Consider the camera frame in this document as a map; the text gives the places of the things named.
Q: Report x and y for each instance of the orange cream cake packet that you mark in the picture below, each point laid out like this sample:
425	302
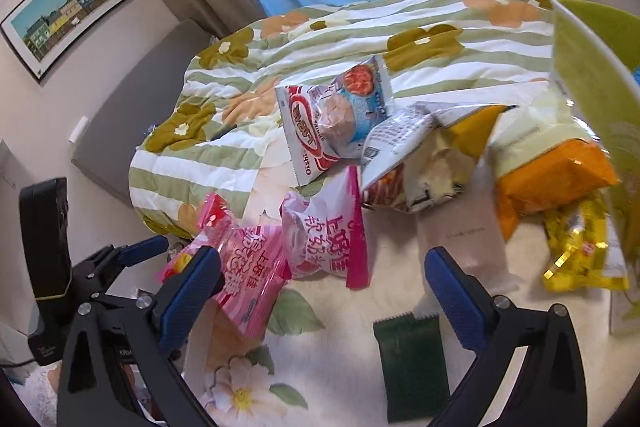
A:
544	159

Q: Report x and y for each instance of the framed houses picture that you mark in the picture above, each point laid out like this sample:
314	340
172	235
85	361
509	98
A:
39	32

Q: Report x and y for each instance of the grey upholstered headboard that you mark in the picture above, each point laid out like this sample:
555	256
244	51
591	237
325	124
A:
144	98

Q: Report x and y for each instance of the dark green packet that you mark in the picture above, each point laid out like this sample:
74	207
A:
413	365

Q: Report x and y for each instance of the white wall switch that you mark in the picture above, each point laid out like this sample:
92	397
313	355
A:
78	130

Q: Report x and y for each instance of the yellow white snack bag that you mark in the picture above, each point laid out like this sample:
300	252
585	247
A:
425	154

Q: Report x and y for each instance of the beige snack packet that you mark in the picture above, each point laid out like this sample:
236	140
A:
468	228

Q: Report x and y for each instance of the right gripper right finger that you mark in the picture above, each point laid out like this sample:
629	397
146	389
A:
550	389

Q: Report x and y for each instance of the pink striped snack bag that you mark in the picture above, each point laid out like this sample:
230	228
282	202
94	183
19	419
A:
253	264

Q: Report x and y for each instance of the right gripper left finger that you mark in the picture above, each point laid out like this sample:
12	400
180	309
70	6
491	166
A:
111	333

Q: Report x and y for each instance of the pink white snack bag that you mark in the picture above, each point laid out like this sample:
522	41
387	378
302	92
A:
325	232

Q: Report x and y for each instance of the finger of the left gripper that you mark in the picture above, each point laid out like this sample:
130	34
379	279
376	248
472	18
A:
140	252

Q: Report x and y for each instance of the gold foil snack packet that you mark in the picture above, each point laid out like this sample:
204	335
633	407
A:
580	246

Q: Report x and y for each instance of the floral striped green quilt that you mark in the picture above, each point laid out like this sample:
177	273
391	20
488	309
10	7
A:
225	117

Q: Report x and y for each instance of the shrimp flakes snack bag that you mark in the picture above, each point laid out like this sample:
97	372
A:
326	123

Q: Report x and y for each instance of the green cardboard box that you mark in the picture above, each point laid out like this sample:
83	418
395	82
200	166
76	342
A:
595	62

